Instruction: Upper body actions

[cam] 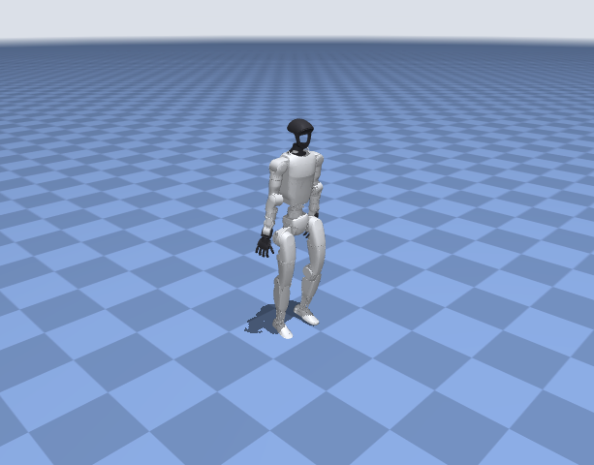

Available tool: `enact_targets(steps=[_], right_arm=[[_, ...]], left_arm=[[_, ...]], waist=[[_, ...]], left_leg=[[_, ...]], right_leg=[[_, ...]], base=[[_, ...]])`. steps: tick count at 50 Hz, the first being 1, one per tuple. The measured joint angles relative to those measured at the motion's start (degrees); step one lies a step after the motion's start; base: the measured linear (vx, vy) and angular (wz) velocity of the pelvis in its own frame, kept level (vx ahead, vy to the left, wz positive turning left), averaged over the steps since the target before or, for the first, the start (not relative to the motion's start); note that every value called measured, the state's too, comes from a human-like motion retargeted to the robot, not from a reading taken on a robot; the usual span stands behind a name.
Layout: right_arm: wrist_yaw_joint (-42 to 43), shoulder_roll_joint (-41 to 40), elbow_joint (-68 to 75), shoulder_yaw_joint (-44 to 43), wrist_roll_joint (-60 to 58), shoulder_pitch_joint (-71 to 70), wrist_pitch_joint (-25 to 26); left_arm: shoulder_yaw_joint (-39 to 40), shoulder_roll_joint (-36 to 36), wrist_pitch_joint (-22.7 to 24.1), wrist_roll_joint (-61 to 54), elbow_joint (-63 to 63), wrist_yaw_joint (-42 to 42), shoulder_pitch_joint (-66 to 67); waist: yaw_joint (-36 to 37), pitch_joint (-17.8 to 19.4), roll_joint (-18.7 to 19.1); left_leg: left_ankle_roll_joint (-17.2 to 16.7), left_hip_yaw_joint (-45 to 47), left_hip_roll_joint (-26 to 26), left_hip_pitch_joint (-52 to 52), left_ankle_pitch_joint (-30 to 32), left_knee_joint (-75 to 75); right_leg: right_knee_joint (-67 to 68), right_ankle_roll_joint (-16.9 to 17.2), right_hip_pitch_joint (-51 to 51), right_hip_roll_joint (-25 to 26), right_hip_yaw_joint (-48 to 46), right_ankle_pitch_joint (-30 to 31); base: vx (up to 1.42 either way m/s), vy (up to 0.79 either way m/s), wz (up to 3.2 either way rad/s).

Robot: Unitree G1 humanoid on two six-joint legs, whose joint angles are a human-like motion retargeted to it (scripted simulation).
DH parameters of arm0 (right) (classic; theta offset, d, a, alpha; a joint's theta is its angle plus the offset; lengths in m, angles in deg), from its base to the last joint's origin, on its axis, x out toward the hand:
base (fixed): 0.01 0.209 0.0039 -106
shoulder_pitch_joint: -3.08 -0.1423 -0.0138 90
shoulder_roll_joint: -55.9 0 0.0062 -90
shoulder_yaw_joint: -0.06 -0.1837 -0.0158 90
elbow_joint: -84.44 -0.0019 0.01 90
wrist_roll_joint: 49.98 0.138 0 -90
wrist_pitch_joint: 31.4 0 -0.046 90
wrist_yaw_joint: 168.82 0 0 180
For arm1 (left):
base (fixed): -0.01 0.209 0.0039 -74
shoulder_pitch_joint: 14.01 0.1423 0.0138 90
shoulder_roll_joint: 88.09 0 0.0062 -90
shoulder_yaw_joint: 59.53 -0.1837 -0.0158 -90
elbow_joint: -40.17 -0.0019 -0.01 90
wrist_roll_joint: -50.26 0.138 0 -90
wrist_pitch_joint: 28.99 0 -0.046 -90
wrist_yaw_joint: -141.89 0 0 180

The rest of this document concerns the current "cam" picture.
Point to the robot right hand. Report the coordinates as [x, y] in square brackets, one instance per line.
[264, 243]

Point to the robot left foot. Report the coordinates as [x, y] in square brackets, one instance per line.
[306, 315]

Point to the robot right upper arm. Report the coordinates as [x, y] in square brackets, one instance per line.
[277, 167]

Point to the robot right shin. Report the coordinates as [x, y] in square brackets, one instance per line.
[281, 300]

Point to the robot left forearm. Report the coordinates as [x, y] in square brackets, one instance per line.
[314, 204]

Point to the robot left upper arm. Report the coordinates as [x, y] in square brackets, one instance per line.
[317, 185]

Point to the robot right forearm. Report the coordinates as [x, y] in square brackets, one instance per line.
[271, 211]

